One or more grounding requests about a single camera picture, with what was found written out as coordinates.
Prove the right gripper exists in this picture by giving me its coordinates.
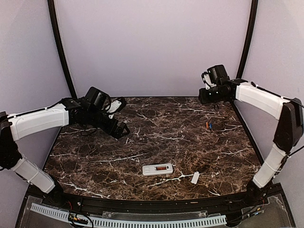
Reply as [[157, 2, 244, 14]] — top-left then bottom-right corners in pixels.
[[198, 85, 227, 104]]

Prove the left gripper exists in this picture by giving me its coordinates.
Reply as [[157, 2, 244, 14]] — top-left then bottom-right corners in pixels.
[[86, 108, 130, 139]]

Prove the white remote control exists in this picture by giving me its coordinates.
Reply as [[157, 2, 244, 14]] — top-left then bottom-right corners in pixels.
[[142, 163, 173, 176]]

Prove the white battery cover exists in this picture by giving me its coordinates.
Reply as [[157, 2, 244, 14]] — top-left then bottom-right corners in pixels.
[[191, 172, 200, 184]]

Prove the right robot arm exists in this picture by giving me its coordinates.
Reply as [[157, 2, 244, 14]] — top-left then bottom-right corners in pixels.
[[199, 65, 304, 189]]

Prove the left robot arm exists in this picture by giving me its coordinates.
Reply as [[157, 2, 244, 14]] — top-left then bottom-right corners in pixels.
[[0, 87, 130, 207]]

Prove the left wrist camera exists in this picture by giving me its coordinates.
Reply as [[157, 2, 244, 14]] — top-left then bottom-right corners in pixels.
[[105, 97, 127, 119]]

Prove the black front rail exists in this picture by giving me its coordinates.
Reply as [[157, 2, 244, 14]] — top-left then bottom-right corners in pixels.
[[26, 185, 283, 216]]

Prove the right black frame post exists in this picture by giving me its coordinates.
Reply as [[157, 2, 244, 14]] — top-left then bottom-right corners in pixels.
[[236, 0, 258, 79]]

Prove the black frame post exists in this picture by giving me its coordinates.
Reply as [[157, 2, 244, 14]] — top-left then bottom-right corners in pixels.
[[236, 0, 258, 79], [47, 0, 77, 98]]

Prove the white slotted cable duct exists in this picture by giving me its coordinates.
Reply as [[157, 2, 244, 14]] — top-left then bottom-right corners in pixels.
[[30, 203, 227, 228]]

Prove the left black frame post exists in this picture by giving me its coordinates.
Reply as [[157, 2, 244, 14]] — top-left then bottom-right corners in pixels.
[[47, 0, 77, 98]]

